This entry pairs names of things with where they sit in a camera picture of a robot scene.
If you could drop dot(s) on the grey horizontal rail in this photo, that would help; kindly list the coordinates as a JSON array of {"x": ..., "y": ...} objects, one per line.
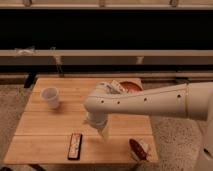
[{"x": 20, "y": 57}]

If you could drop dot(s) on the wooden table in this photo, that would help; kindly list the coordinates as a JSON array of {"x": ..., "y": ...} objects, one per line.
[{"x": 43, "y": 134}]

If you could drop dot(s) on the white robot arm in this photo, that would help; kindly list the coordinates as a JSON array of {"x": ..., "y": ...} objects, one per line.
[{"x": 189, "y": 100}]

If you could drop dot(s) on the brown and white object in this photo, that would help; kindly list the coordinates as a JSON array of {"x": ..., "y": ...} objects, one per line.
[{"x": 139, "y": 149}]

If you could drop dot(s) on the orange-brown bowl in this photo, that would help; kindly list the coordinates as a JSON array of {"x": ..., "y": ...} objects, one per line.
[{"x": 131, "y": 87}]

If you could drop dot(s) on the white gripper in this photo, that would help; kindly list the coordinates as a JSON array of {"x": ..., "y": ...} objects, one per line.
[{"x": 99, "y": 122}]

